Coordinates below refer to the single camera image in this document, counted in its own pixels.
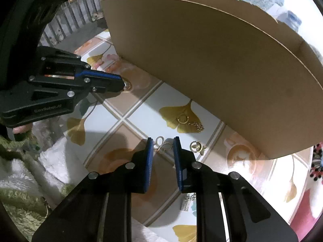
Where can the white fluffy towel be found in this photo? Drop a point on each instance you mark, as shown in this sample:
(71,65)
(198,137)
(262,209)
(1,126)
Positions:
(55,156)

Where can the blue water jug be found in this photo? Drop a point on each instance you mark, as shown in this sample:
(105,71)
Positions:
(290,20)

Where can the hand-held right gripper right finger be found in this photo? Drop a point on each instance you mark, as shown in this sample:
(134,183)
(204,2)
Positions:
(178,166)

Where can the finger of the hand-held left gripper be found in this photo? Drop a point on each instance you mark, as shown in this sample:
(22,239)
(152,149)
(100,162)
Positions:
(108,84)
(101,74)

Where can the silver rectangular charm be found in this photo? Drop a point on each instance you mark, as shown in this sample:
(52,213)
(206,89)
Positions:
(187,203)

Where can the gold round earring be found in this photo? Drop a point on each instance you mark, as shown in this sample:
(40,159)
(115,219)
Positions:
(196,146)

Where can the metal railing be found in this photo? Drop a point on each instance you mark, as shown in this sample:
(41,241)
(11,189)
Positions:
(75,12)

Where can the pink floral blanket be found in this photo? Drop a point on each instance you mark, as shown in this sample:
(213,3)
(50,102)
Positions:
(315,176)

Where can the brown cardboard box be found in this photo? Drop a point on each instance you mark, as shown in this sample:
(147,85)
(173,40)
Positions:
(214,68)

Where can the green fuzzy cloth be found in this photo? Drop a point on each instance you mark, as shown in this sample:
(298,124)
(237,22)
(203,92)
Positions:
(17,201)

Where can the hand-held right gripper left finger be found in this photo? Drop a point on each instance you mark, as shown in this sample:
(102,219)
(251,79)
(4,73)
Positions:
(149,166)

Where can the person's left hand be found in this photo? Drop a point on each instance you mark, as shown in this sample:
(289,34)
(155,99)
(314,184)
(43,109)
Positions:
(22,129)

